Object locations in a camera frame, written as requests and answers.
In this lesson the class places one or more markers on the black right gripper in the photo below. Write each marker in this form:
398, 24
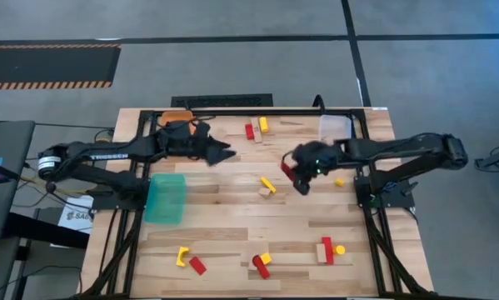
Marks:
317, 155

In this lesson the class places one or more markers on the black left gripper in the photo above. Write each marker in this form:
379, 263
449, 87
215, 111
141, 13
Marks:
180, 143

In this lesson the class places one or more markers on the thin yellow plank block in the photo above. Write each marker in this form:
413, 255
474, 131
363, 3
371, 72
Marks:
268, 185

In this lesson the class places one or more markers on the small natural wood block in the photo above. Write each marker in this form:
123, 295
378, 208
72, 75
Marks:
264, 192

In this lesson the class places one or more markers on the long natural wood block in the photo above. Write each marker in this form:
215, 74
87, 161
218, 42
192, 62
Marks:
256, 131

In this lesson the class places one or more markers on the small yellow block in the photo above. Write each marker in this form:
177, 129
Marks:
339, 182

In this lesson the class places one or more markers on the yellow rectangular block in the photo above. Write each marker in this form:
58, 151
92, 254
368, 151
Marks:
264, 124

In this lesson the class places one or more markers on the long red block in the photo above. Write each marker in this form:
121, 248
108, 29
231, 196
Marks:
327, 251

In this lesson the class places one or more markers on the yellow cylinder block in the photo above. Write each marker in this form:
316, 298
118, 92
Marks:
339, 250

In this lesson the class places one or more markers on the yellow cube block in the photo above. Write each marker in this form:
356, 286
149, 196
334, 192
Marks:
266, 258

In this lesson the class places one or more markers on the natural wood arch block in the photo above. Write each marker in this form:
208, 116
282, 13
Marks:
246, 254

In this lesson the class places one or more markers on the red round-ended block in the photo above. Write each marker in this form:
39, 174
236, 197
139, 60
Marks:
260, 267

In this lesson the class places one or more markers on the yellow arch block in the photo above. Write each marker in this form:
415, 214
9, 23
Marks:
181, 256

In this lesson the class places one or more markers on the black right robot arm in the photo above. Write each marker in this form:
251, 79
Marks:
399, 146

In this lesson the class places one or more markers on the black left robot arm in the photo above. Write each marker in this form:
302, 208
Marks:
136, 148

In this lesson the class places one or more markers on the orange translucent plastic bin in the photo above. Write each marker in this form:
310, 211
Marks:
178, 116

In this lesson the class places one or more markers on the clear plastic bin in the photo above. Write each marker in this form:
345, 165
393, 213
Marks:
334, 127

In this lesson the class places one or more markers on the green translucent plastic bin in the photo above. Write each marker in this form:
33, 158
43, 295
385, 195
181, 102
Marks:
166, 200

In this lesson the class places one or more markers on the white printed paper sheet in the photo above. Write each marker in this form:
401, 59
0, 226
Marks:
76, 216

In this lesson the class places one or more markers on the black floor stand beam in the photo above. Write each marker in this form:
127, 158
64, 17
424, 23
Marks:
45, 231

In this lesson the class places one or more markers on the black hazard-striped floor mat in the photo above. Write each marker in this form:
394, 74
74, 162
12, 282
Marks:
45, 66

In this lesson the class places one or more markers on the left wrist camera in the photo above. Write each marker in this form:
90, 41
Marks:
203, 129

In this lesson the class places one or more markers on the black aluminium table frame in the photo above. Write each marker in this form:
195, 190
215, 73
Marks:
253, 111

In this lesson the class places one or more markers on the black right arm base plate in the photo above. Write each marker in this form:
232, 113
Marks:
399, 200

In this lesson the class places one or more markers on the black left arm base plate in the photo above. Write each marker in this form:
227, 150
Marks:
107, 202

